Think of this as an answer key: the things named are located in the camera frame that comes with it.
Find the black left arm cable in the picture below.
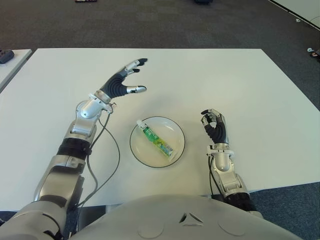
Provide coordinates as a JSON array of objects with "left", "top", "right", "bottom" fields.
[{"left": 75, "top": 111, "right": 121, "bottom": 209}]

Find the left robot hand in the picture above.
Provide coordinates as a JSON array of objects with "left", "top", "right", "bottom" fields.
[{"left": 99, "top": 58, "right": 148, "bottom": 99}]

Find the dark game controller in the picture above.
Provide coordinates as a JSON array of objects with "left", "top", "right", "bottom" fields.
[{"left": 0, "top": 49, "right": 15, "bottom": 65}]

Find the grey robot torso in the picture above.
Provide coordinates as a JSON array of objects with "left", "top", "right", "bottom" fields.
[{"left": 68, "top": 193, "right": 301, "bottom": 240}]

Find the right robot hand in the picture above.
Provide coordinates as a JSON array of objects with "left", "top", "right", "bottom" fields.
[{"left": 200, "top": 108, "right": 230, "bottom": 145}]

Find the white plate with black rim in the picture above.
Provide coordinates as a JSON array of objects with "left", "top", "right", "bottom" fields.
[{"left": 129, "top": 116, "right": 186, "bottom": 169}]

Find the white side table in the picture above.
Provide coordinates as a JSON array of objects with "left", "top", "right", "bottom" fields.
[{"left": 0, "top": 48, "right": 33, "bottom": 94}]

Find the green white toothpaste tube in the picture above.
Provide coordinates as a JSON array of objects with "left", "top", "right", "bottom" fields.
[{"left": 136, "top": 119, "right": 174, "bottom": 157}]

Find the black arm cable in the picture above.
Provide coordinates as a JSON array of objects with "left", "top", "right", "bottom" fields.
[
  {"left": 208, "top": 156, "right": 219, "bottom": 196},
  {"left": 75, "top": 111, "right": 121, "bottom": 209}
]

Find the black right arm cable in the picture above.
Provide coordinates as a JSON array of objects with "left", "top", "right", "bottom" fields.
[{"left": 208, "top": 156, "right": 219, "bottom": 196}]

